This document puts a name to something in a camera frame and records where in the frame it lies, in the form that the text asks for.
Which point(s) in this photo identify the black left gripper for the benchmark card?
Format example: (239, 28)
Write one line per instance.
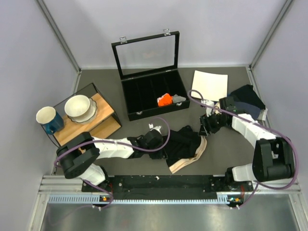
(161, 154)

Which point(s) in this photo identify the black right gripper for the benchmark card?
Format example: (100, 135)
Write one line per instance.
(206, 121)

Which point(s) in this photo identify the black underwear beige waistband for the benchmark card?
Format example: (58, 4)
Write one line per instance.
(183, 148)

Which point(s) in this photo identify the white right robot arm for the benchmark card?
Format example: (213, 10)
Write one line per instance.
(273, 155)

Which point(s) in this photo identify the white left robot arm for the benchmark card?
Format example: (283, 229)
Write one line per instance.
(77, 157)

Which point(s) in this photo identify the grey rolled underwear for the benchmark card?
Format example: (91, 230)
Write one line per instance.
(177, 98)

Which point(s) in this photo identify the orange rolled underwear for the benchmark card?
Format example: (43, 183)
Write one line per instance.
(165, 100)

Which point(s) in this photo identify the navy blue underwear in pile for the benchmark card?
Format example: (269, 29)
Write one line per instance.
(249, 109)

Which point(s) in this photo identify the black underwear in pile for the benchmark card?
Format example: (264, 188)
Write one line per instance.
(246, 94)

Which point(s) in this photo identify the white square plate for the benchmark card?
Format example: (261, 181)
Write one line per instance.
(211, 86)

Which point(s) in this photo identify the white cloth in pile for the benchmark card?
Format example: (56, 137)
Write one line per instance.
(263, 114)

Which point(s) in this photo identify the wooden black-framed shelf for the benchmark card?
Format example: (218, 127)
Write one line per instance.
(104, 123)

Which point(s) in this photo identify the white scalloped saucer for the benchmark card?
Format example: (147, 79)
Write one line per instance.
(88, 117)

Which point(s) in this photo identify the black glass-lid storage box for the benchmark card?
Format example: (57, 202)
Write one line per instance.
(148, 68)

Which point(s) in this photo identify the white ceramic bowl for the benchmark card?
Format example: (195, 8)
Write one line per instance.
(77, 105)

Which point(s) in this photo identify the blue mug white inside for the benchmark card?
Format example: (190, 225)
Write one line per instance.
(50, 119)

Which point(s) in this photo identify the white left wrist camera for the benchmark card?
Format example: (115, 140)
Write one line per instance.
(157, 128)

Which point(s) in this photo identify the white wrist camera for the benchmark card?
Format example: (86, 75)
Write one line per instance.
(209, 105)
(157, 128)

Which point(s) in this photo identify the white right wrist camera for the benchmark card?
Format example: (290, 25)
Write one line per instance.
(209, 105)

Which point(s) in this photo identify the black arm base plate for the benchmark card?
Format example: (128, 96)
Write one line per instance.
(165, 186)

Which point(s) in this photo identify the grey slotted cable duct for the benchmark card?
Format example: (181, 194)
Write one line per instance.
(103, 200)

